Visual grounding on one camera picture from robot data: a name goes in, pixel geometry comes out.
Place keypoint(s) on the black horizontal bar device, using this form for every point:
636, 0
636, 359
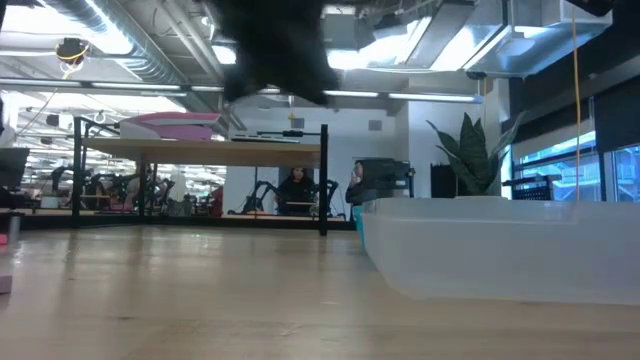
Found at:
292, 133

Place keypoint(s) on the black perforated crate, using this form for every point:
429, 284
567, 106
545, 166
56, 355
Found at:
535, 192

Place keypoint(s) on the thick pink foam board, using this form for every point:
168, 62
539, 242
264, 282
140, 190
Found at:
185, 133

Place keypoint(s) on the small pink object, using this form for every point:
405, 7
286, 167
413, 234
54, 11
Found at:
3, 240

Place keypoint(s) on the grey metal post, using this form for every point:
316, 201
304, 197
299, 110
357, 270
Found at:
14, 230

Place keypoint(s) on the wooden background table top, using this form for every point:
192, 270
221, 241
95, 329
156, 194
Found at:
210, 152

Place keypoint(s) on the white planter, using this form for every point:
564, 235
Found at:
480, 197

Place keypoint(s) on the translucent plastic box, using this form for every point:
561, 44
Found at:
500, 250

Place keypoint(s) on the dark monitor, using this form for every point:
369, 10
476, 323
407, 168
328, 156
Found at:
12, 170

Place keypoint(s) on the standing person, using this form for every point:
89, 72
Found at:
356, 187

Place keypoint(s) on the thin pink foam board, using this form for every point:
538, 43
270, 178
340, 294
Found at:
175, 118

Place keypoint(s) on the black vertical frame post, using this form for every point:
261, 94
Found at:
77, 175
324, 190

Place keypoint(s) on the grey ceiling box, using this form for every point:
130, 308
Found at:
345, 30

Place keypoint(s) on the black background robot arm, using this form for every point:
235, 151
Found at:
255, 197

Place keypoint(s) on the black machine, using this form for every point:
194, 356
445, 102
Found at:
385, 175

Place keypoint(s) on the green snake plant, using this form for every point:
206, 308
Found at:
475, 160

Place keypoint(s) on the black cabinet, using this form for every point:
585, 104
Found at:
442, 182

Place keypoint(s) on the seated person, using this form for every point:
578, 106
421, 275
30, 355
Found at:
297, 192

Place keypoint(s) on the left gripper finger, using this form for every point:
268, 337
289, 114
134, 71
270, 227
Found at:
317, 87
240, 87

